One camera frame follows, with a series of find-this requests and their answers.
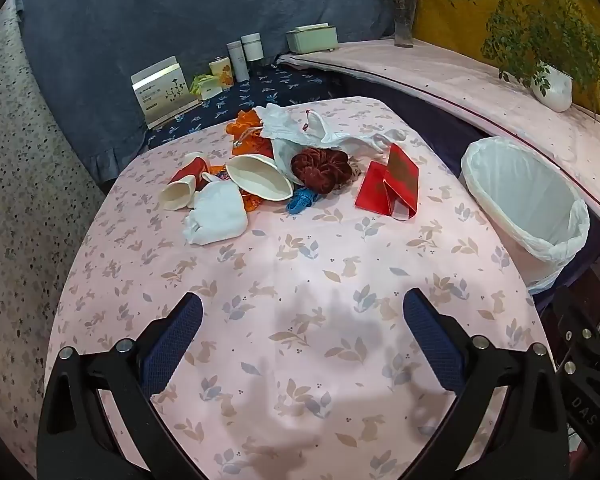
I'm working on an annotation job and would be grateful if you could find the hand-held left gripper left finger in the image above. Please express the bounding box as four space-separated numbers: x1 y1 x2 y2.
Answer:
36 291 206 480

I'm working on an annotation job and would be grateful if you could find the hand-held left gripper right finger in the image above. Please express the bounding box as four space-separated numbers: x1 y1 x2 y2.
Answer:
402 287 568 480

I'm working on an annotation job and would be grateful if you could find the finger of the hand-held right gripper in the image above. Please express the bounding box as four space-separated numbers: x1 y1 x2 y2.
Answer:
551 285 600 391

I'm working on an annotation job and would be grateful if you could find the red white paper cup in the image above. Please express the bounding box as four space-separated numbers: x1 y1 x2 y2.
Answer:
170 152 211 191
159 177 198 212

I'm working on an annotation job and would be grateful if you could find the white trash bin with liner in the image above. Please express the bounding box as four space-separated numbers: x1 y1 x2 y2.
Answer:
460 136 591 296

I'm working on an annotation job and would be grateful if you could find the grey cloth pouch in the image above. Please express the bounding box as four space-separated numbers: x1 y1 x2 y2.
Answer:
182 180 248 247

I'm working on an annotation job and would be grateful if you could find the pink rabbit print tablecloth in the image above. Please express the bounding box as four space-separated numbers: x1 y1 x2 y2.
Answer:
44 96 556 480

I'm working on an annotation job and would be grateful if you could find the red envelope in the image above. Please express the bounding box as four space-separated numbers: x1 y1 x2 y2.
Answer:
355 160 397 212
384 143 420 222

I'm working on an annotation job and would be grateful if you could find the white paper boat bowl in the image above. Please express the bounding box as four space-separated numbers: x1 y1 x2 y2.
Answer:
225 155 294 202

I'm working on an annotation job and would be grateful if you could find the blue plastic clip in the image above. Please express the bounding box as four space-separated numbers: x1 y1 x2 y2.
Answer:
286 187 322 216

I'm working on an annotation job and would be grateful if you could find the dark red velvet scrunchie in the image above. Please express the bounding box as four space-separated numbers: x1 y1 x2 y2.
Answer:
291 147 353 194

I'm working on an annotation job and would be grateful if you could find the dark purple cloth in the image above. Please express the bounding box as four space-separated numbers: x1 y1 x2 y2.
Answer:
340 75 506 181

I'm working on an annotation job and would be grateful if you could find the white box flower print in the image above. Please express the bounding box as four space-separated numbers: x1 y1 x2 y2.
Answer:
131 57 201 130

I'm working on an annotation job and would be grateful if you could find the green packet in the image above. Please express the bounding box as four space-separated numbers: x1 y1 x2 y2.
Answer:
190 74 222 101

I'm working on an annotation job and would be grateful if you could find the white plant pot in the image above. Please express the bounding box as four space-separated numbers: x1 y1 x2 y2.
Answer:
531 61 574 113

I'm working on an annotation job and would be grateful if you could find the pink shelf cloth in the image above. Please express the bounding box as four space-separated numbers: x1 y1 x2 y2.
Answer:
277 40 600 241

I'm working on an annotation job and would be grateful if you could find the cream tin orange print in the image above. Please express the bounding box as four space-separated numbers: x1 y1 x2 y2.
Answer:
209 55 235 92

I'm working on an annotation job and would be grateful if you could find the navy floral cloth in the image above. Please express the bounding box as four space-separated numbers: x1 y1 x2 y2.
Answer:
147 62 341 148

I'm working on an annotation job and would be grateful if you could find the slim white bottle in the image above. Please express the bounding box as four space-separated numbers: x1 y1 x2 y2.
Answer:
226 40 251 82

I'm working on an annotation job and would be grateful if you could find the dark bottle white cap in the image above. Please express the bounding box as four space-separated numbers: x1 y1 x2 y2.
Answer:
240 33 264 63

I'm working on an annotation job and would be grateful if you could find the yellow cloth backdrop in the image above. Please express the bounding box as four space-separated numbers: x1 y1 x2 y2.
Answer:
414 0 600 121

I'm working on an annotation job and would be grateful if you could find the glass vase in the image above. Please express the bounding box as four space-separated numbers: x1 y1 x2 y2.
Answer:
392 0 417 49

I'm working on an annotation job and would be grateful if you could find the green tissue box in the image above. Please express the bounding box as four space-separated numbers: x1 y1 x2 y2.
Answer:
286 23 339 55

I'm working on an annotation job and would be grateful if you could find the blue cloth backdrop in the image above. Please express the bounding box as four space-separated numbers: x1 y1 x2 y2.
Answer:
15 0 416 181

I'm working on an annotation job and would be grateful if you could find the green leafy plant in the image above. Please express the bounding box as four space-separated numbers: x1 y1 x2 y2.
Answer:
447 0 600 106

